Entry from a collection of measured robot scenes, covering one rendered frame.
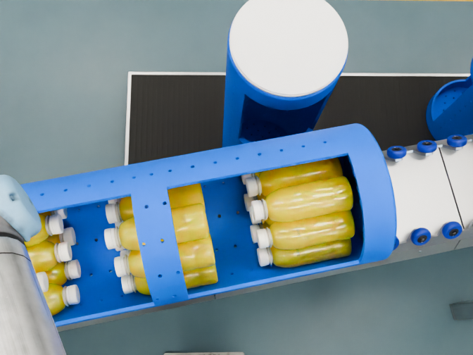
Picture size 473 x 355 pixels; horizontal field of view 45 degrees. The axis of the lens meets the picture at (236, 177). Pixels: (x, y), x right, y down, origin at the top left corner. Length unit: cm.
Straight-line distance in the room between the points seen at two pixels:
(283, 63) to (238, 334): 120
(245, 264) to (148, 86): 119
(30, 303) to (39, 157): 190
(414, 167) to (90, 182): 77
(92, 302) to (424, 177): 81
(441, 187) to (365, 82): 100
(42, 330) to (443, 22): 244
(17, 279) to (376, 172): 70
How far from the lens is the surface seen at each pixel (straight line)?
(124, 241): 108
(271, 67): 133
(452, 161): 147
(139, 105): 226
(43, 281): 116
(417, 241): 136
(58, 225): 116
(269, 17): 139
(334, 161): 116
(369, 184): 106
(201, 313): 223
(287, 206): 108
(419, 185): 143
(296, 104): 135
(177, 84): 228
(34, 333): 53
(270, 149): 108
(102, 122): 242
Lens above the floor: 222
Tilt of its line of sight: 75 degrees down
